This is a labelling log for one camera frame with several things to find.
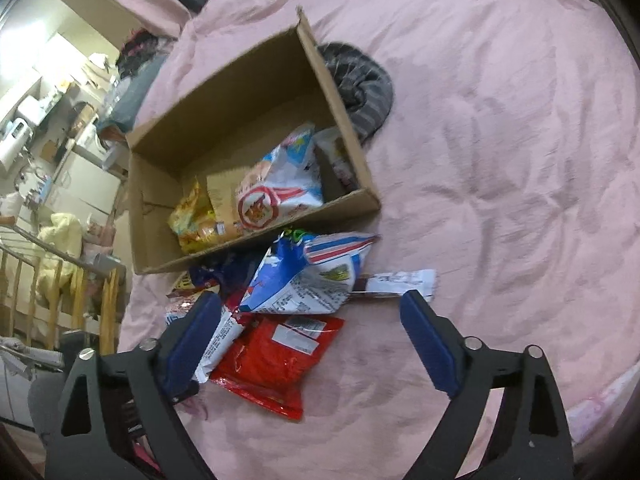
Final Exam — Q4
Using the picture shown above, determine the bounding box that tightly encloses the brown white chocolate bar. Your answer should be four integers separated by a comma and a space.
350, 269, 437, 301

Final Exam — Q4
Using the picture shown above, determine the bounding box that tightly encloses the pile of clothes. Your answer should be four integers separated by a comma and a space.
96, 29, 175, 142

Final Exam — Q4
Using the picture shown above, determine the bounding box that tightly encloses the dark blue snack bag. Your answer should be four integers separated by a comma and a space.
188, 250, 264, 296

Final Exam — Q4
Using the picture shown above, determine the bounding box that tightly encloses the blue white chip bag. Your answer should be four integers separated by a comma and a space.
239, 229, 378, 315

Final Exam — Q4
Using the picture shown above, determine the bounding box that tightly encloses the yellow orange chip bag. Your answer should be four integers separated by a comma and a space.
167, 179, 224, 255

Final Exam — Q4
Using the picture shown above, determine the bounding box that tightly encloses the white red snack bar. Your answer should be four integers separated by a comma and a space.
193, 306, 252, 385

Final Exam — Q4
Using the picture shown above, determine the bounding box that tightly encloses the gold pink snack pouch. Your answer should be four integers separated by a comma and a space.
206, 167, 250, 243

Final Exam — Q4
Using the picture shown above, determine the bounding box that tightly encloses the grey striped cloth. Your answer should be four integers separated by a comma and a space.
317, 42, 394, 144

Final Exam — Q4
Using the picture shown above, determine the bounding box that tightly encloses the brown cardboard box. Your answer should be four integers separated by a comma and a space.
128, 12, 381, 274

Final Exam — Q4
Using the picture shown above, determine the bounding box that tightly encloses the white kitchen cabinet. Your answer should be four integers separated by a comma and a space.
43, 151, 122, 226

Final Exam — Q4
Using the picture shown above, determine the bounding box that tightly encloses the red white cartoon snack bag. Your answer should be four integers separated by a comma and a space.
165, 274, 242, 325

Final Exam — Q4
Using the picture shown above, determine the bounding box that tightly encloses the white purple snack bar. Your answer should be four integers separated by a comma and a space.
314, 126, 358, 192

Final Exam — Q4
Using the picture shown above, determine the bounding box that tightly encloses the wooden drying rack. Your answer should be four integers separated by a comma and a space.
1, 214, 127, 354

